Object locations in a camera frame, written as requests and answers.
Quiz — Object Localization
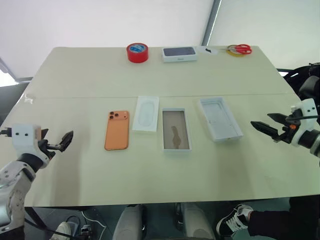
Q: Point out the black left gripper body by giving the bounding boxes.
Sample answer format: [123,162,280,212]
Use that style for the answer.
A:
[37,138,63,159]

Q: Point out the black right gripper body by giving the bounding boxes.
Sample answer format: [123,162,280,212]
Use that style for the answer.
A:
[273,113,301,144]

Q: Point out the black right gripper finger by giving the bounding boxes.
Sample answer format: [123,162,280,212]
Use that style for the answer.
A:
[250,121,280,141]
[267,112,289,123]

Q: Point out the white phone box lid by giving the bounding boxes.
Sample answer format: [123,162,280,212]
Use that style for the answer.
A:
[199,96,245,144]

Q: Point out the orange smartphone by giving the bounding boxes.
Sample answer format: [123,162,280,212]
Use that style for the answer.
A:
[103,110,131,152]

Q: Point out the white plastic tray insert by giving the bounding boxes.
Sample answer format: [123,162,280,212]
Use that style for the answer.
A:
[131,95,160,133]

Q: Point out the white phone box base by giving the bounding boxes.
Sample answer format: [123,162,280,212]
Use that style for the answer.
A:
[161,107,194,153]

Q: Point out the phone box with dark print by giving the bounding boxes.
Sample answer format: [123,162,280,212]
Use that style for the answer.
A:
[161,46,198,64]

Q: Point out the black table leg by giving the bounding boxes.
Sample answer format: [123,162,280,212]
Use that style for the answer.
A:
[24,206,76,240]

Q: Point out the yellow tape roll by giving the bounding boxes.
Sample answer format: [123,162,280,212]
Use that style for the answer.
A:
[226,44,247,58]

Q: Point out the white shoe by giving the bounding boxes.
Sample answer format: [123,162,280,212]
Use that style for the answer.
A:
[49,221,73,240]

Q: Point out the black trouser leg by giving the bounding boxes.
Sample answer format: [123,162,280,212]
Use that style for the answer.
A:
[247,197,320,237]

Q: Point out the black and white sneaker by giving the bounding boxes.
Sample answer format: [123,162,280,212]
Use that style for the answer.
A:
[215,203,255,238]

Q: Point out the grey rounded robot leg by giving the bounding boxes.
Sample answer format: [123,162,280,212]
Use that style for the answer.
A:
[111,204,147,240]
[174,201,216,240]

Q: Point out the red tape roll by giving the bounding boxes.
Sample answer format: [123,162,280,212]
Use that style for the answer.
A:
[125,42,150,64]

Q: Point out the grey metal pole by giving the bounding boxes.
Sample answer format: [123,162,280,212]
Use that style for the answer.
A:
[201,0,223,47]

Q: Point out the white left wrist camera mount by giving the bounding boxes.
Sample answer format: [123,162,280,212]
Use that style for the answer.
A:
[11,123,51,169]

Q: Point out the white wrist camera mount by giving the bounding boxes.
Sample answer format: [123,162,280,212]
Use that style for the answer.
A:
[11,123,51,169]
[290,98,319,146]

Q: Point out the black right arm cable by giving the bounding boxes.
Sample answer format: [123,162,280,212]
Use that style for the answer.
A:
[284,106,320,126]

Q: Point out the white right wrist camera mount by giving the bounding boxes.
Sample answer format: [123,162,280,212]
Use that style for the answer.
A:
[290,98,319,146]

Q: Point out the grey window frame bar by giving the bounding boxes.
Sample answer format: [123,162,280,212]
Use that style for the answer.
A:
[0,56,34,87]

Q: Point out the red handled scissors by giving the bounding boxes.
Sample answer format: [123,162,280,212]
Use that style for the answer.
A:
[219,44,253,55]

